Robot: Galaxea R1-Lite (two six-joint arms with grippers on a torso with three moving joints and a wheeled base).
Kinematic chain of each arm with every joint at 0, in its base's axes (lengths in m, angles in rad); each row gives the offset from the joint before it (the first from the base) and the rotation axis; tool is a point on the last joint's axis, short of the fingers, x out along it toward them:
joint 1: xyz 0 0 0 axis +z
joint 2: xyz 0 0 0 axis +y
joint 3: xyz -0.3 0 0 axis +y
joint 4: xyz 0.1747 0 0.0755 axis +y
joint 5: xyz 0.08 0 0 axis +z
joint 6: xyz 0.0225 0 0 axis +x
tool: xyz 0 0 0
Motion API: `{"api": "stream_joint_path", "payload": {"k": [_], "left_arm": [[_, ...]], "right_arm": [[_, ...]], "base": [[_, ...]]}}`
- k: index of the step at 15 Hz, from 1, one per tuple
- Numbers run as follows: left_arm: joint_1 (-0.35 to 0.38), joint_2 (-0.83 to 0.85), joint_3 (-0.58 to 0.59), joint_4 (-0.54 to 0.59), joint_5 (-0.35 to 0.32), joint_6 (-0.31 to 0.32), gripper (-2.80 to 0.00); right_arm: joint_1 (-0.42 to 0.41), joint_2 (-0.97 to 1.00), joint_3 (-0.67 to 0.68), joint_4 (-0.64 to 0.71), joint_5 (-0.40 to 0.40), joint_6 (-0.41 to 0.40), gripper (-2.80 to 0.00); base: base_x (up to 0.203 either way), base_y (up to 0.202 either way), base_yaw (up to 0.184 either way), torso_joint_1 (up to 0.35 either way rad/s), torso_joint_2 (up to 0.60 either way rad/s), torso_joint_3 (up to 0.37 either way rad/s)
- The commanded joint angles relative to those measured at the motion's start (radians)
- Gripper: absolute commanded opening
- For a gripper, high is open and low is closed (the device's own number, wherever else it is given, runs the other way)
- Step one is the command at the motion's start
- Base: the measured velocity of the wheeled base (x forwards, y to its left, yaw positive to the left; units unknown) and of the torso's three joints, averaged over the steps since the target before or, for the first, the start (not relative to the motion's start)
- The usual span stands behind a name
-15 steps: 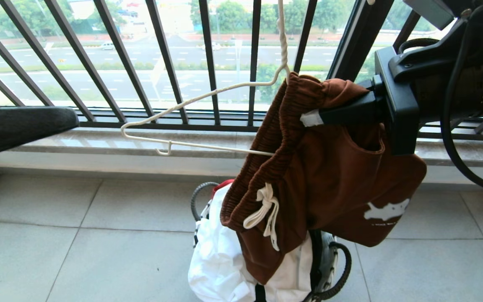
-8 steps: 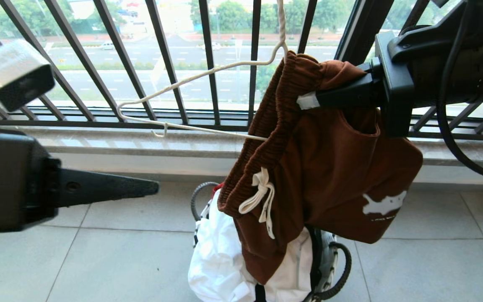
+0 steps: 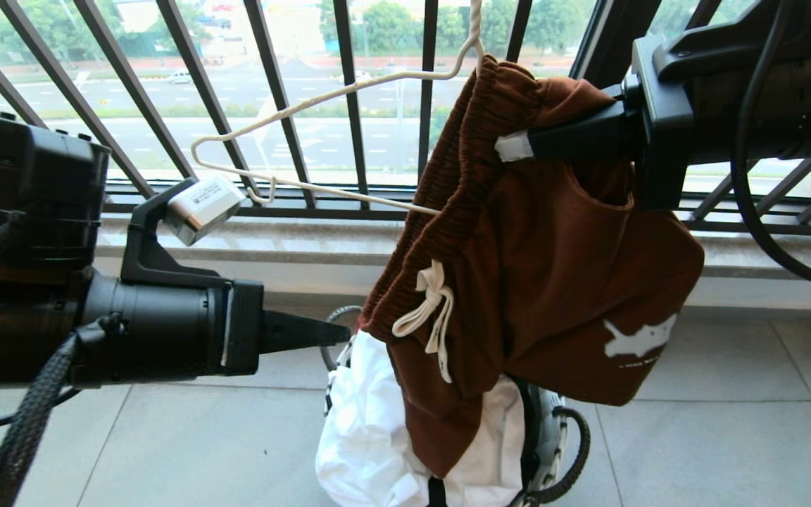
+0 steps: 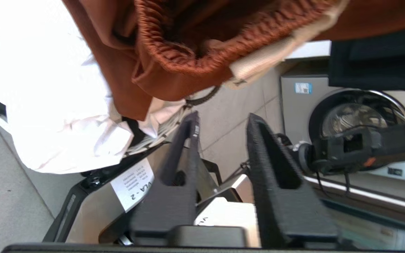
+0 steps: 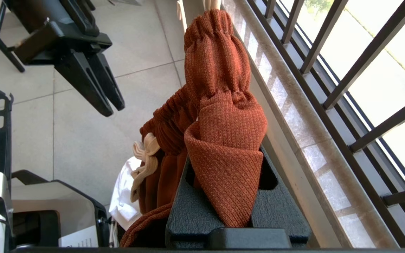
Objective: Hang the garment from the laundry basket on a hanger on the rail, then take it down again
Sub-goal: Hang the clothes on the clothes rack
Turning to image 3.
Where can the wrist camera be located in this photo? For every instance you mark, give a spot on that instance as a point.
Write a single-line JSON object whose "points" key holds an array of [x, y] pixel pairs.
{"points": [[729, 46], [201, 204]]}

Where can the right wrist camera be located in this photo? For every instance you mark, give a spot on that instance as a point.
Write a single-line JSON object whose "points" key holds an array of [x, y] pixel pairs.
{"points": [[729, 46]]}

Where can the black mesh laundry basket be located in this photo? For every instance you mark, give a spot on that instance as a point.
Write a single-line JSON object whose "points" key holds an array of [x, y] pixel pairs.
{"points": [[553, 436]]}

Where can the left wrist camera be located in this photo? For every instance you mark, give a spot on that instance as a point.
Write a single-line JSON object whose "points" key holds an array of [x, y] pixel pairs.
{"points": [[201, 204]]}

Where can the black metal window railing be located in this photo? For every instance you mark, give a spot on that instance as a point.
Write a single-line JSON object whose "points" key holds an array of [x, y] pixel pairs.
{"points": [[425, 105]]}

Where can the white car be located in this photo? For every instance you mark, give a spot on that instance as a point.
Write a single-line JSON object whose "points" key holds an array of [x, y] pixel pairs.
{"points": [[180, 77]]}

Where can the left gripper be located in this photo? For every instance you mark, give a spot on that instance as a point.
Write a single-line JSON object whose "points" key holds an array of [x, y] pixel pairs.
{"points": [[159, 327]]}

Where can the white garment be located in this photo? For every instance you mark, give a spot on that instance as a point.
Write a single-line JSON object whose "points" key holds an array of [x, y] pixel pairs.
{"points": [[370, 429]]}

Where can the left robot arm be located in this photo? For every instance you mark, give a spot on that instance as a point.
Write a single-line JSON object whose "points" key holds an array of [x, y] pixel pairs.
{"points": [[18, 211]]}

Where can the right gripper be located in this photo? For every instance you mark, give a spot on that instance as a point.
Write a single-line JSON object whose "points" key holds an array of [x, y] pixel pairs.
{"points": [[666, 127]]}

